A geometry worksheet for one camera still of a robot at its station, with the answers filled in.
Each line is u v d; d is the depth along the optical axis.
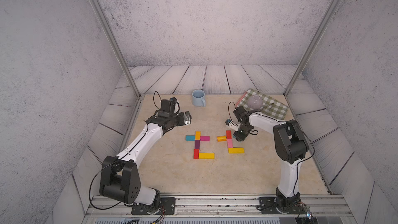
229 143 0.94
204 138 0.97
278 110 1.11
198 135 0.98
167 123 0.62
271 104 1.14
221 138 0.97
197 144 0.94
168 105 0.65
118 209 0.75
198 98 1.11
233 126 0.88
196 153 0.90
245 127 0.79
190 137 0.97
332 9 0.78
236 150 0.91
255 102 1.11
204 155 0.89
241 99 1.19
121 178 0.42
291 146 0.53
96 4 0.76
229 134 0.96
